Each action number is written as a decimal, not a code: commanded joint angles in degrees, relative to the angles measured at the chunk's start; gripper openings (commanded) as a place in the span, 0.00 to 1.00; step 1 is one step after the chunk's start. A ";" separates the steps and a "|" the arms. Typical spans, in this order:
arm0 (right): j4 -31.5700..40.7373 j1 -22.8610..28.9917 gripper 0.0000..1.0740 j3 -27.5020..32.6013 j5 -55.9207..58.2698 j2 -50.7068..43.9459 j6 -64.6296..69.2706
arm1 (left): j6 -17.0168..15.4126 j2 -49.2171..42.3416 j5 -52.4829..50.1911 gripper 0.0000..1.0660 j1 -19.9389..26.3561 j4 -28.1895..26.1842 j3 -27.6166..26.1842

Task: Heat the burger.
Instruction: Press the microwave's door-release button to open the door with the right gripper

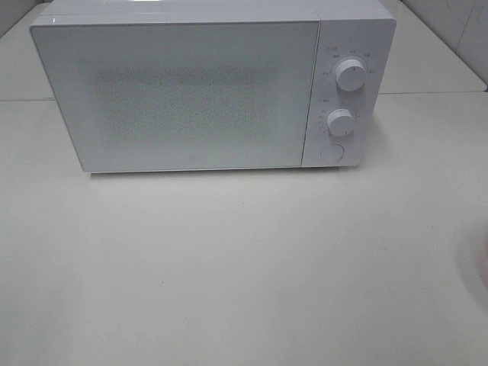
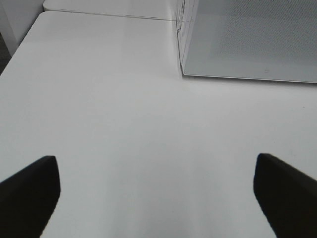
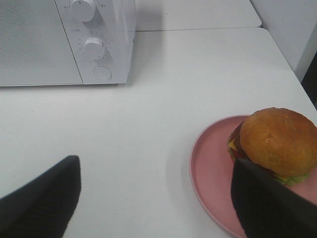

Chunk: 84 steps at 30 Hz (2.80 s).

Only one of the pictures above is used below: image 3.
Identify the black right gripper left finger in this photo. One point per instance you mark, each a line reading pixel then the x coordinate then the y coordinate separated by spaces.
pixel 43 207

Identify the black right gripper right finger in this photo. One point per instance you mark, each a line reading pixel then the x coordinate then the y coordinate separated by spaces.
pixel 267 209

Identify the burger with brown bun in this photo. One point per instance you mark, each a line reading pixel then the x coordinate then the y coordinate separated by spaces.
pixel 281 141

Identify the round white door button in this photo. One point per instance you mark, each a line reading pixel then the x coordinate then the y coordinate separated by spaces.
pixel 102 73

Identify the white microwave door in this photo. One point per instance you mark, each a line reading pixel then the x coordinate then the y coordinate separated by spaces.
pixel 34 48

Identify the white microwave oven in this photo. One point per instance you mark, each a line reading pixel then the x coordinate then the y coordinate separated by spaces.
pixel 114 23

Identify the lower white timer knob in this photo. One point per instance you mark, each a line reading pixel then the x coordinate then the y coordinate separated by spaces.
pixel 94 48

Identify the upper white power knob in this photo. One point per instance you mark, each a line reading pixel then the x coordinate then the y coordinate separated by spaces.
pixel 83 10

